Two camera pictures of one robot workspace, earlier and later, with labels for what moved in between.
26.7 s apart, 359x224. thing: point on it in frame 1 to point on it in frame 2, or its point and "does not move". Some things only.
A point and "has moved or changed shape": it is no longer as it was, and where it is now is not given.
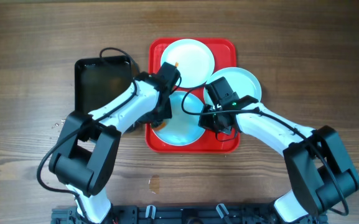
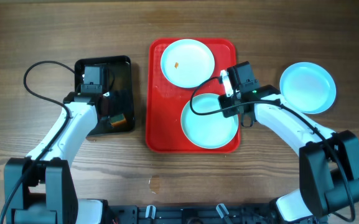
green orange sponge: (159, 127) has moved or changed shape
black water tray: (98, 80) does not move
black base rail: (181, 214) does not move
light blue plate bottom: (182, 129) to (310, 87)
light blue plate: (241, 81) has moved or changed shape
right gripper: (206, 122) to (227, 111)
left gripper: (164, 114) to (117, 108)
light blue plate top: (193, 59) does not move
